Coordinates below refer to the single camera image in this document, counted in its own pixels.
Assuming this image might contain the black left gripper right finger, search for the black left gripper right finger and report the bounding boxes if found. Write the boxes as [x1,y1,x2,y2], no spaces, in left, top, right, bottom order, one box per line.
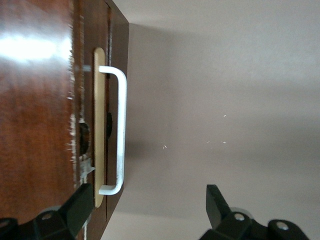
[199,184,309,240]

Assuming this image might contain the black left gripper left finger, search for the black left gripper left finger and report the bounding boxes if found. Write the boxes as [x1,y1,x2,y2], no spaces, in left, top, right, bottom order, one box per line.
[0,183,94,240]

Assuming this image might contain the wooden drawer with white handle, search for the wooden drawer with white handle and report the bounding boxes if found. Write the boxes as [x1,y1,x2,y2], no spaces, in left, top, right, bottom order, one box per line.
[73,0,128,240]

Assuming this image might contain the dark red wooden cabinet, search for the dark red wooden cabinet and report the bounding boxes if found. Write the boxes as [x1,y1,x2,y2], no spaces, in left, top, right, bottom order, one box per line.
[0,0,130,240]

